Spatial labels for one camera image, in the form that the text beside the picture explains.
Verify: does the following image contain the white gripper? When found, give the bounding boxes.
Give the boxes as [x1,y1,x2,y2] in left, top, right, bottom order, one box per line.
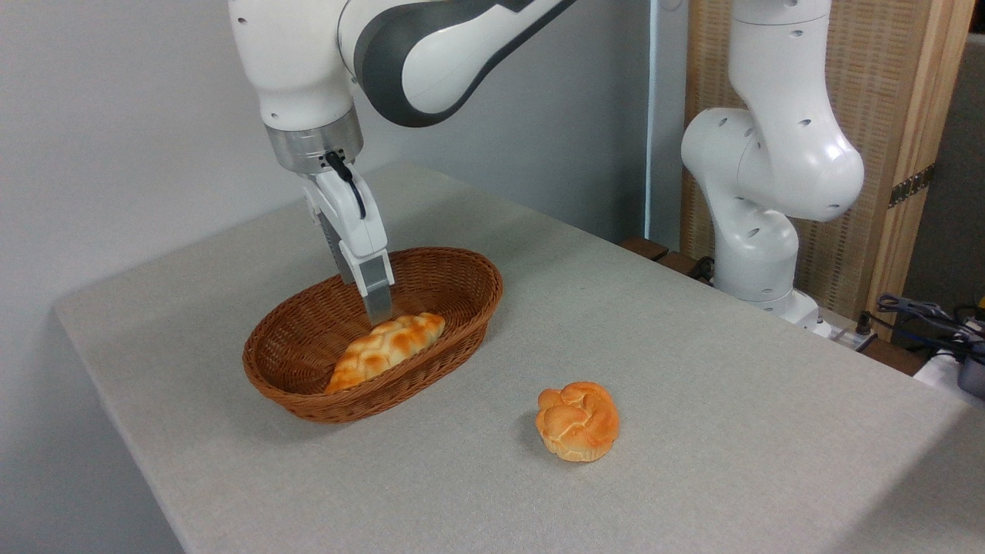
[301,169,396,326]

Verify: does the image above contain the long braided bread loaf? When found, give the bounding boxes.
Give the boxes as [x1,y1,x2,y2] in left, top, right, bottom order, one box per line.
[324,311,447,395]

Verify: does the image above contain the brown oval wicker basket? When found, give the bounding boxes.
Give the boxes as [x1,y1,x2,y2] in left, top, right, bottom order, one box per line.
[242,246,504,425]

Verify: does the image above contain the round knotted bread roll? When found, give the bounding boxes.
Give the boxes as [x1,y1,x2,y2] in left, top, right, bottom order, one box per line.
[535,381,621,463]

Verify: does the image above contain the dark wooden floor block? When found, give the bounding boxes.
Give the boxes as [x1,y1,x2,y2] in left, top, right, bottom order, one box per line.
[619,235,718,284]

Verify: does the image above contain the dark metal screen hinge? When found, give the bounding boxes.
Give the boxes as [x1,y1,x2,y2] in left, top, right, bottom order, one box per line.
[888,163,938,209]

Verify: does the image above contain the white cloth-like object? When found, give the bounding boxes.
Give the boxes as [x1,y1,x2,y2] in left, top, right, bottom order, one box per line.
[913,348,985,405]

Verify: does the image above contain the grey box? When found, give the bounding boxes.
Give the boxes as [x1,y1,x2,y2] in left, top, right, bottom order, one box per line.
[957,357,985,400]

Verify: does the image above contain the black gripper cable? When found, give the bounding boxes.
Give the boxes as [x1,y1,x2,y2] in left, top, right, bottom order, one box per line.
[323,149,369,221]

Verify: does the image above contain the black cables and power strip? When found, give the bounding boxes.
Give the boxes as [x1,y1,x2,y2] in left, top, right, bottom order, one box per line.
[856,293,985,364]

